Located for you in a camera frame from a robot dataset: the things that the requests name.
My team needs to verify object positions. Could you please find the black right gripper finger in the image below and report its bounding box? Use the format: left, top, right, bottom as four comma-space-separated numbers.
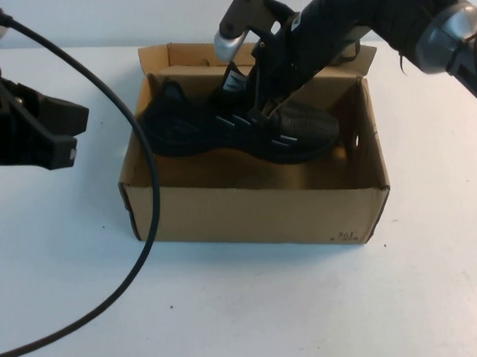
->
268, 81, 298, 118
245, 81, 271, 127

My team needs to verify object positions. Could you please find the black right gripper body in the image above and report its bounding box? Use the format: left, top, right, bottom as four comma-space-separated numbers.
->
250, 9, 338, 108

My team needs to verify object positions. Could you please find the thick black cable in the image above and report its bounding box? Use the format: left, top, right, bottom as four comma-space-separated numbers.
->
0, 11, 167, 357

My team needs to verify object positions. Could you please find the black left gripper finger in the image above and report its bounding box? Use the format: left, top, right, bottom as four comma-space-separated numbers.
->
23, 112, 80, 174
7, 78, 92, 141

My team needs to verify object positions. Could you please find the brown cardboard shoe box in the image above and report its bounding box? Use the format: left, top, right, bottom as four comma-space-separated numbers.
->
112, 34, 393, 253

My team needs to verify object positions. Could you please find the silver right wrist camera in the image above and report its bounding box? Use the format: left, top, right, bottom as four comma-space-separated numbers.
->
212, 0, 298, 63

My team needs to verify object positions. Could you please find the black mesh sneaker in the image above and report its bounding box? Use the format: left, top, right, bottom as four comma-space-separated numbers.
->
134, 56, 343, 173

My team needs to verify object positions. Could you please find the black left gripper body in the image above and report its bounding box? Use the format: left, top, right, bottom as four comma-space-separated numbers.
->
0, 58, 32, 181

